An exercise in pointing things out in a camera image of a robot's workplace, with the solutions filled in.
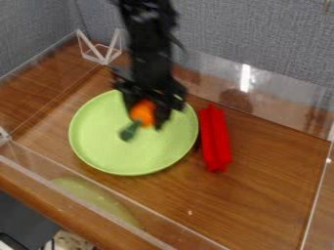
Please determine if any orange toy carrot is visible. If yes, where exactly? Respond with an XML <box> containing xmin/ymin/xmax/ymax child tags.
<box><xmin>120</xmin><ymin>100</ymin><xmax>155</xmax><ymax>142</ymax></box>

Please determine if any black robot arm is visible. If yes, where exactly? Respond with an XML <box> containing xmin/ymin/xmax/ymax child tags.
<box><xmin>113</xmin><ymin>0</ymin><xmax>188</xmax><ymax>130</ymax></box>

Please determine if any clear acrylic enclosure wall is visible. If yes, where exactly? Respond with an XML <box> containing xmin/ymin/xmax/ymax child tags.
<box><xmin>0</xmin><ymin>35</ymin><xmax>334</xmax><ymax>250</ymax></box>

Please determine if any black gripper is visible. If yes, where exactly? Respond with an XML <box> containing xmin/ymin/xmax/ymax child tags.
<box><xmin>113</xmin><ymin>74</ymin><xmax>188</xmax><ymax>130</ymax></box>

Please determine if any clear acrylic corner bracket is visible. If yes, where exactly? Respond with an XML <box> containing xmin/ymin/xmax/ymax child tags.
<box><xmin>76</xmin><ymin>28</ymin><xmax>123</xmax><ymax>65</ymax></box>

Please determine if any red ridged plastic block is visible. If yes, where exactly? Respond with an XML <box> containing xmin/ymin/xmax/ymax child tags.
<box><xmin>199</xmin><ymin>104</ymin><xmax>232</xmax><ymax>172</ymax></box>

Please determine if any green plastic plate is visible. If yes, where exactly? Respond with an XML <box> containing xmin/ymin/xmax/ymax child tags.
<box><xmin>68</xmin><ymin>90</ymin><xmax>198</xmax><ymax>176</ymax></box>

